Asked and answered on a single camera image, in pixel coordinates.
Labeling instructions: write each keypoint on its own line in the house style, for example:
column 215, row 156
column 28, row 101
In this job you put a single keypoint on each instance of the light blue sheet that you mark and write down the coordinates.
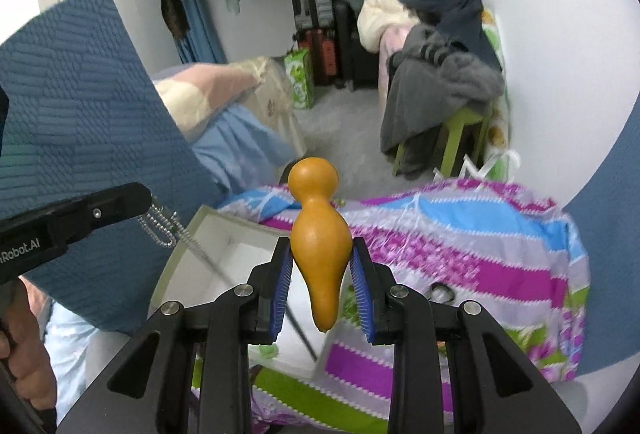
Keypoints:
column 240, row 148

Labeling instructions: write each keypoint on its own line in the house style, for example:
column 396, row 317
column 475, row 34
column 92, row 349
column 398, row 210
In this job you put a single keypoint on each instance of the green printed bag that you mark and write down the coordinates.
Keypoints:
column 299, row 78

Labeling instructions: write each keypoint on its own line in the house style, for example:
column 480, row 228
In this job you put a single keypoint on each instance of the blue textured cloth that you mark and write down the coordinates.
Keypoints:
column 85, row 113

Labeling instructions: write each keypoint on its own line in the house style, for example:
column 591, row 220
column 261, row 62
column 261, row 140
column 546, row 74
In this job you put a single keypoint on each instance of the orange gourd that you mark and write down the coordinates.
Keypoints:
column 320, row 239

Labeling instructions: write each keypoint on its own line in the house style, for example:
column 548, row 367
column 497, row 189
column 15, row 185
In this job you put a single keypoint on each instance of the cream printed cushion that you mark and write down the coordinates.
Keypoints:
column 272, row 103

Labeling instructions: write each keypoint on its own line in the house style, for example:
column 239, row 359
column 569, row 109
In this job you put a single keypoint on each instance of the thin black stick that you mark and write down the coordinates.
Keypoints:
column 280, row 309

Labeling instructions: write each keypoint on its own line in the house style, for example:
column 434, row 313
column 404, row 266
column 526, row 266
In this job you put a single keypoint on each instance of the person's left hand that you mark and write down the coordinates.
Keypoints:
column 25, row 349

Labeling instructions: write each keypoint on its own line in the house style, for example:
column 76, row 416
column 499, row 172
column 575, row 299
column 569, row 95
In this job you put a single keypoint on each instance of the floral printed sheet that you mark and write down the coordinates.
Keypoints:
column 500, row 113

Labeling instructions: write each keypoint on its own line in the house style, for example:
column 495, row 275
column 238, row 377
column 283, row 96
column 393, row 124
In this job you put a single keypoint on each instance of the person's light blue clothing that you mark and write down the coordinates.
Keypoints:
column 75, row 354

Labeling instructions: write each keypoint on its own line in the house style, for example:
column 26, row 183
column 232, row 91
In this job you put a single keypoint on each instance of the dark blue garment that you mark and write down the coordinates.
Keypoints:
column 450, row 8

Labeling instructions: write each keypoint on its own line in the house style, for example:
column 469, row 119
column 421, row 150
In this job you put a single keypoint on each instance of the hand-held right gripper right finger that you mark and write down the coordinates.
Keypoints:
column 361, row 299

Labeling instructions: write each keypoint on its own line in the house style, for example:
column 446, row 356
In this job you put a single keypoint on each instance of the plain blue cloth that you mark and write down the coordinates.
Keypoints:
column 605, row 264

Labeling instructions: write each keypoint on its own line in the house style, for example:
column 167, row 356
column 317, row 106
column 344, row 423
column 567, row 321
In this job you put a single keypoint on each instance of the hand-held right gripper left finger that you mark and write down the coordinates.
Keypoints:
column 281, row 299

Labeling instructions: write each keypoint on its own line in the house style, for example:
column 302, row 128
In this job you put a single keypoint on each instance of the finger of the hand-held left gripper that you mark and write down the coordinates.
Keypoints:
column 110, row 209

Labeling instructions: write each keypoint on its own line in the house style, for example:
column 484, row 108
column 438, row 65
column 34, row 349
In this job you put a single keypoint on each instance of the colourful striped blanket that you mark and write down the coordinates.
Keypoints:
column 450, row 244

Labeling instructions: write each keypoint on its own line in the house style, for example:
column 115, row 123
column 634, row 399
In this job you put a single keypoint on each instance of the white box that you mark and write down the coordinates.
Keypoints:
column 225, row 264

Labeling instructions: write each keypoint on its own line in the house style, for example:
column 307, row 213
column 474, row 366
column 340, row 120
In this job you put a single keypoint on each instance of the red suitcase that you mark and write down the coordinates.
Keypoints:
column 320, row 56

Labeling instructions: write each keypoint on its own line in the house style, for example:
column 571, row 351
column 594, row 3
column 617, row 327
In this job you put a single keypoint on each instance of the cream blanket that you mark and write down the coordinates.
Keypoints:
column 380, row 18

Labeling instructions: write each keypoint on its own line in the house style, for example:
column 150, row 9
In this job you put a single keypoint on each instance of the black suitcase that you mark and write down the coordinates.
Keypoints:
column 357, row 53

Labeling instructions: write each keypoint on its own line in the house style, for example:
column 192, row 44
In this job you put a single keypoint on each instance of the green stool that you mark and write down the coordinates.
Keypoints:
column 457, row 128

